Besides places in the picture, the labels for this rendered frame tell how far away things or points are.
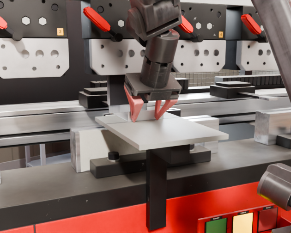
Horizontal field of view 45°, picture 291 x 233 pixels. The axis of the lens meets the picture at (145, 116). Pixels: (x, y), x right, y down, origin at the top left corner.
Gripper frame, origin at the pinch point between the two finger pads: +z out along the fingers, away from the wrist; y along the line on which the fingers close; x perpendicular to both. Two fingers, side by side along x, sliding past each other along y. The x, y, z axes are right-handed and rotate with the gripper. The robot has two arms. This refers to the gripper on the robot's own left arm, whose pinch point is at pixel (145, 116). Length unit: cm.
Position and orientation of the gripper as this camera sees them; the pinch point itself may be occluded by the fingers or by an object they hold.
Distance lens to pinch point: 76.2
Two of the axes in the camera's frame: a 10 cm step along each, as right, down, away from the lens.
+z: -1.8, 7.9, 5.8
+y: -9.2, 0.8, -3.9
